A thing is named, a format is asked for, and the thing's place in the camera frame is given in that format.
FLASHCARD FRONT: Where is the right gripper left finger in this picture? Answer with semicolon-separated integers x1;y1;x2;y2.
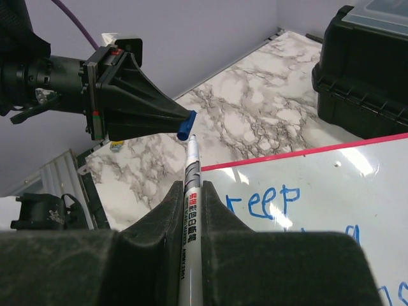
1;181;183;305

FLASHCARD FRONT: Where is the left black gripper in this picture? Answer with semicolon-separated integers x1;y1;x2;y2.
78;46;188;141

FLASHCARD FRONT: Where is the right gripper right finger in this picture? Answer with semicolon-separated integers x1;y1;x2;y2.
201;181;382;305

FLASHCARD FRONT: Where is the blue whiteboard marker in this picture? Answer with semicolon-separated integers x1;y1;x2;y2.
178;135;203;305

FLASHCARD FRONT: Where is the blue marker cap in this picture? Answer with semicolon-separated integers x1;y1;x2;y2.
177;110;197;141

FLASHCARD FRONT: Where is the pink framed whiteboard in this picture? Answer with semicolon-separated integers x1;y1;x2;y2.
202;134;407;305

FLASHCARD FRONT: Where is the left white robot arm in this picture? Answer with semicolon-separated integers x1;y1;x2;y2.
1;1;196;141

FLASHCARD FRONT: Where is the small yellow blue object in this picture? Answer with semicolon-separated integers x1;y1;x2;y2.
110;142;124;152

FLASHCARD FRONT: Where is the black plastic toolbox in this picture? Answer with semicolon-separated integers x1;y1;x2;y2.
312;1;407;139

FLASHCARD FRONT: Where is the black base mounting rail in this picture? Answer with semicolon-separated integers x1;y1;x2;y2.
11;149;111;231

